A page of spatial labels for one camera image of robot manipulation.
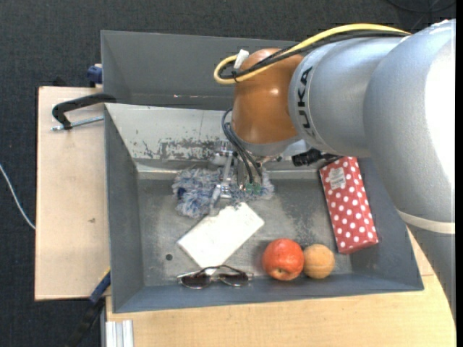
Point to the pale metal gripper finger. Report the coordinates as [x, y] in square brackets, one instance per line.
[226, 191]
[216, 193]

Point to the blue and white shaggy cloth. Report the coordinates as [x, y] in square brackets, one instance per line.
[193, 193]

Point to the white flat box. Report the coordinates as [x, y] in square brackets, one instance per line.
[220, 235]

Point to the grey metal bin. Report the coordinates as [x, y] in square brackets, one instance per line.
[152, 201]

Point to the brown lens sunglasses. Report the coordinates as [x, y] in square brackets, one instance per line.
[202, 279]

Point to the red apple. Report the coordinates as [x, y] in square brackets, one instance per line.
[283, 259]

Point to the orange ball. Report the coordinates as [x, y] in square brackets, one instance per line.
[319, 261]

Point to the red box with white dots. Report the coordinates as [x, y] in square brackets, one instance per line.
[349, 208]

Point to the pale wood flat board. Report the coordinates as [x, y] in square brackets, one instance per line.
[68, 201]

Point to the black cylinder on white bracket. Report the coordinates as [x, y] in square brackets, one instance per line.
[305, 157]

